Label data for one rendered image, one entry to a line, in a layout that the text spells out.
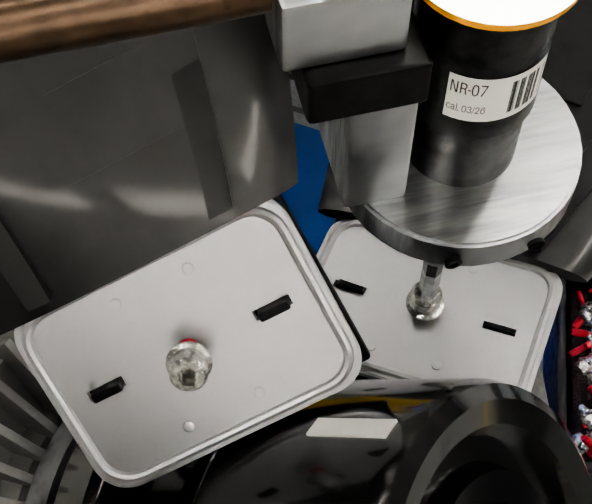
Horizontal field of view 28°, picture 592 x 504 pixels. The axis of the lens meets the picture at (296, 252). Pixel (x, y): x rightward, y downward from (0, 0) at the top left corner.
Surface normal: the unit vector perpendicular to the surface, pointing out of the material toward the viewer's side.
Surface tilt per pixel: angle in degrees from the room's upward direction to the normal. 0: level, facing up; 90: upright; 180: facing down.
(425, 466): 65
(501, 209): 0
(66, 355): 48
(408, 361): 9
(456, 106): 90
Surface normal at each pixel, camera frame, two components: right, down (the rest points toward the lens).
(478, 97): -0.08, 0.86
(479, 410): 0.73, 0.18
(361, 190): 0.24, 0.84
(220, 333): 0.00, 0.30
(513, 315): -0.07, -0.61
